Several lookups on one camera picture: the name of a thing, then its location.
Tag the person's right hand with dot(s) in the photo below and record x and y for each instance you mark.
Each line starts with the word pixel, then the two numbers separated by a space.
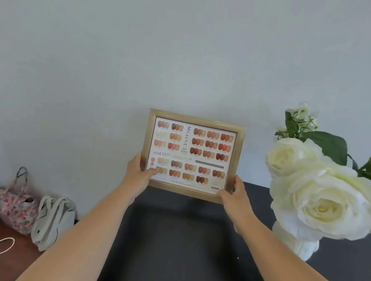
pixel 236 203

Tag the person's left hand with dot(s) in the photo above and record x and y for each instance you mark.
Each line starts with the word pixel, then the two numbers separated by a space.
pixel 137 177

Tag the person's right thumb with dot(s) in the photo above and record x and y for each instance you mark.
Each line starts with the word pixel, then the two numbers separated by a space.
pixel 224 195

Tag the person's left thumb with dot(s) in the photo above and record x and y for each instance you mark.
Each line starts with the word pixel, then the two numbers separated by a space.
pixel 152 173

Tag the gold framed nail colour chart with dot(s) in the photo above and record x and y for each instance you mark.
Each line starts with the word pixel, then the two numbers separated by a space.
pixel 192 155

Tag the person's left forearm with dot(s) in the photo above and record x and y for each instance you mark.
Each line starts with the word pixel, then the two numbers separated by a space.
pixel 76 236

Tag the person's right forearm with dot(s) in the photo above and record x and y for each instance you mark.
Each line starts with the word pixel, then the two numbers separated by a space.
pixel 290 271

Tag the white vase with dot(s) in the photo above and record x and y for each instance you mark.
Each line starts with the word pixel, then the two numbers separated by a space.
pixel 296 242

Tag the white artificial rose bouquet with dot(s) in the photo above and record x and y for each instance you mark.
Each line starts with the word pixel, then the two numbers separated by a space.
pixel 324 186

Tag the white canvas tote bag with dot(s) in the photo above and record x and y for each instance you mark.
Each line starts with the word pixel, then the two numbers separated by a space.
pixel 52 222

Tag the floral fabric bag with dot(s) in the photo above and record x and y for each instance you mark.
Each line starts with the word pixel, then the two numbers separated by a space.
pixel 16 203

